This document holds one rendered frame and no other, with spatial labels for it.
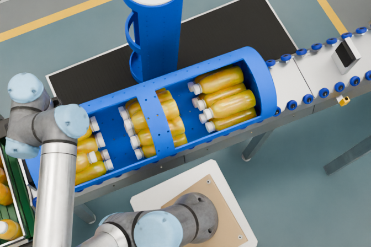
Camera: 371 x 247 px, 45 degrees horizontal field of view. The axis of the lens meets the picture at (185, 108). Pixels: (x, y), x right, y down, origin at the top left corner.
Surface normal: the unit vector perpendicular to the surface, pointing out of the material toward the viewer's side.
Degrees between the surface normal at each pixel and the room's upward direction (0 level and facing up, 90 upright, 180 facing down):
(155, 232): 34
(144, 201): 0
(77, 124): 53
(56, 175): 10
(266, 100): 49
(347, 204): 0
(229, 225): 41
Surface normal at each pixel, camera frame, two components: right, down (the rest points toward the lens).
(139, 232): -0.41, 0.00
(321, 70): 0.06, -0.35
